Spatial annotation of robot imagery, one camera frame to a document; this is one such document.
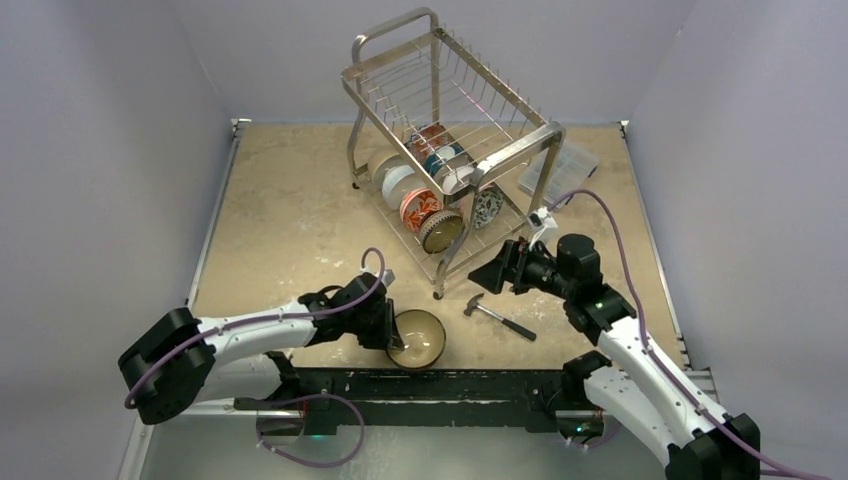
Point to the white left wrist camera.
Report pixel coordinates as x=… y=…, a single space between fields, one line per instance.
x=385 y=276

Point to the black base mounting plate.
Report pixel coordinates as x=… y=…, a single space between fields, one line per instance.
x=537 y=401

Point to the clear plastic compartment box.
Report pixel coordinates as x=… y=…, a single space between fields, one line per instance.
x=573 y=166

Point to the tan bowl with brown outside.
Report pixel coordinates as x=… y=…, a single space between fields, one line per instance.
x=424 y=338

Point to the black-handled claw hammer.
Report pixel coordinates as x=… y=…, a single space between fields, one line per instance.
x=473 y=305

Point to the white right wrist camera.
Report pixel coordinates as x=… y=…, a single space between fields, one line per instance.
x=543 y=226

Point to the white and teal bowl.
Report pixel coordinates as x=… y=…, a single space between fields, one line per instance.
x=444 y=160

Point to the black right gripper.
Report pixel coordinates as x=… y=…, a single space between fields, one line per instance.
x=516 y=266

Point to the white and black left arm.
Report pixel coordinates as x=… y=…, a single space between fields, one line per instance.
x=184 y=359

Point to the orange floral patterned bowl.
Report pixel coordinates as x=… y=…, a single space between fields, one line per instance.
x=417 y=206

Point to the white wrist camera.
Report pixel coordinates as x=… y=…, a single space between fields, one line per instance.
x=385 y=276
x=543 y=226

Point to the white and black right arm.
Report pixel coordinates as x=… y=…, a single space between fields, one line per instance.
x=627 y=374

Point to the stainless steel dish rack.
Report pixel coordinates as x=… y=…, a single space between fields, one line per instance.
x=409 y=72

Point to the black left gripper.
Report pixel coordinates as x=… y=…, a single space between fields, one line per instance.
x=387 y=336

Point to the black and white patterned bowl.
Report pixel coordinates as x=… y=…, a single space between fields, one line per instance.
x=488 y=206

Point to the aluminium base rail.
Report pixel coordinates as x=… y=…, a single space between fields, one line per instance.
x=290 y=222

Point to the dark brown glazed bowl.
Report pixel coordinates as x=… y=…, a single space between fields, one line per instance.
x=439 y=230

